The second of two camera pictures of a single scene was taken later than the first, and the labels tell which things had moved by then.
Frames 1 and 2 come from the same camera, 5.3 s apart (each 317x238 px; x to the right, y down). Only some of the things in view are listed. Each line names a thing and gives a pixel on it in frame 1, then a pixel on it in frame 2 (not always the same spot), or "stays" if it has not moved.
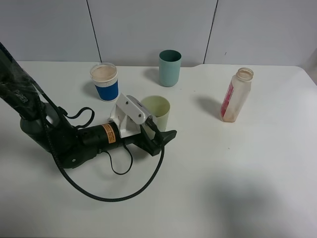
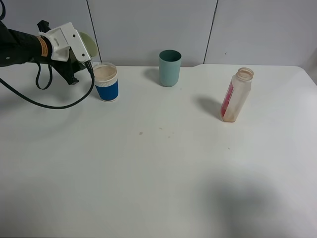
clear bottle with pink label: [237, 94] stays
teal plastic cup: [169, 62] stays
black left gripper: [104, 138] -> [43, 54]
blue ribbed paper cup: [104, 76] stays
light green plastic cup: [158, 107] -> [90, 42]
